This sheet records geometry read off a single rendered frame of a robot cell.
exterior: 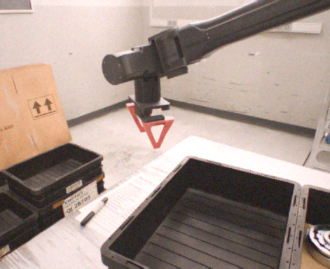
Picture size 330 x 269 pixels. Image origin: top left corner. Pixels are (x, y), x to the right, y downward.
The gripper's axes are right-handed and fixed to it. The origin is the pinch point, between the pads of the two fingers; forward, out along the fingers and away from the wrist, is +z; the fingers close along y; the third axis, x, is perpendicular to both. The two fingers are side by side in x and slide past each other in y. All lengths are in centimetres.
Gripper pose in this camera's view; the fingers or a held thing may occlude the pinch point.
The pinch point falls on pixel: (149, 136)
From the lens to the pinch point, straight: 66.1
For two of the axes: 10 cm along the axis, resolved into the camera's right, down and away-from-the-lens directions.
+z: 0.2, 9.1, 4.1
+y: 3.7, 3.8, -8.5
